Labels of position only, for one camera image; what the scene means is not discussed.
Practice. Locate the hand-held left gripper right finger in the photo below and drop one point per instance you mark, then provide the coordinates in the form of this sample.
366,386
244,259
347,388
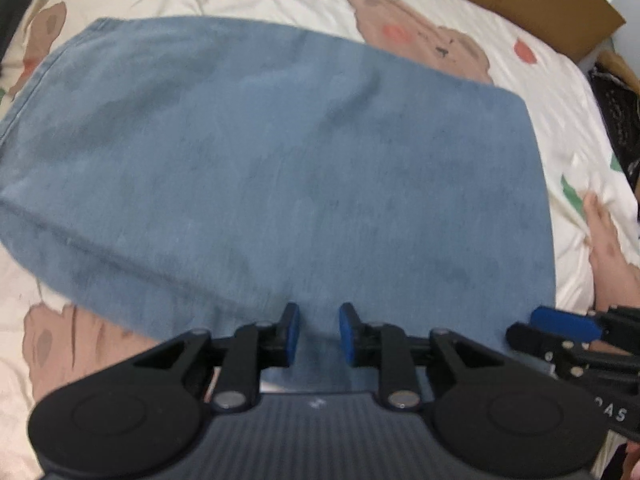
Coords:
346,332

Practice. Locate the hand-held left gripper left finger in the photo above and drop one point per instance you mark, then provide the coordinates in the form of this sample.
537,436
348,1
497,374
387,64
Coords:
295,330

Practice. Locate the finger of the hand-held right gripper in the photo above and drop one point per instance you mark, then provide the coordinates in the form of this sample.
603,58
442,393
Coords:
565,321
540,342

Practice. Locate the light blue denim pants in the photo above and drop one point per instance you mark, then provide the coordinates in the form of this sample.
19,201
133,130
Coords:
275,160

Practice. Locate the person's bare foot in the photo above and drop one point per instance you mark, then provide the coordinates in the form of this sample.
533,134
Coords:
607,260

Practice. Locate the leopard print cloth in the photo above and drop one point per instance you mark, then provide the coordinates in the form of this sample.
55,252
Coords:
617,110

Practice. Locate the brown cardboard box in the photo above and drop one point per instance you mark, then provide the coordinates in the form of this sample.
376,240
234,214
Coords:
550,5

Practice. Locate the cream bear print bed sheet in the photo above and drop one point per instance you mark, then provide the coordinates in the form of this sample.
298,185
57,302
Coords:
300,0

